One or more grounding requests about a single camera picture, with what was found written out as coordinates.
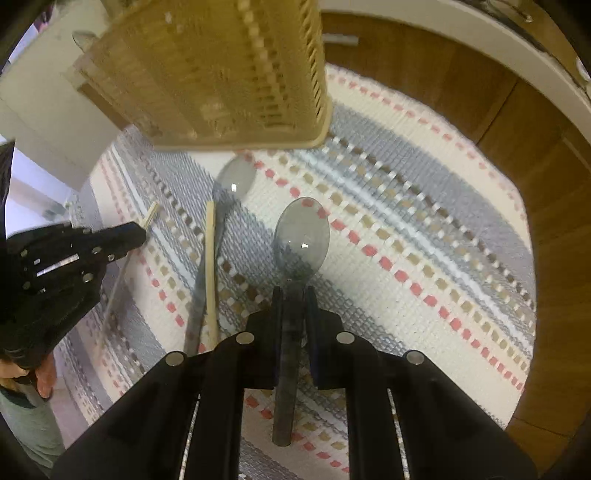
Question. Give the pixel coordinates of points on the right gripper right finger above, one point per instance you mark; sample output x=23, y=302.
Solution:
x=406, y=418

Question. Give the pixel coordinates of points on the clear grey spoon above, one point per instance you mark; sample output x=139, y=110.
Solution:
x=230, y=187
x=300, y=244

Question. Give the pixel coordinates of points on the grey sleeve forearm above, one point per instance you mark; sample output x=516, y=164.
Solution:
x=35, y=428

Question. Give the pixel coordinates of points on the person's left hand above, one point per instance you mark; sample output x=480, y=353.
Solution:
x=45, y=375

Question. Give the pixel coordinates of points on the striped woven table mat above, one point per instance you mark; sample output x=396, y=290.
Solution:
x=405, y=268

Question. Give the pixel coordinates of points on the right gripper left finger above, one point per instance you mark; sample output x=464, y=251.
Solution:
x=184, y=416

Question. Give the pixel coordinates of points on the beige plastic utensil basket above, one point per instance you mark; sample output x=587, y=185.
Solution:
x=214, y=75

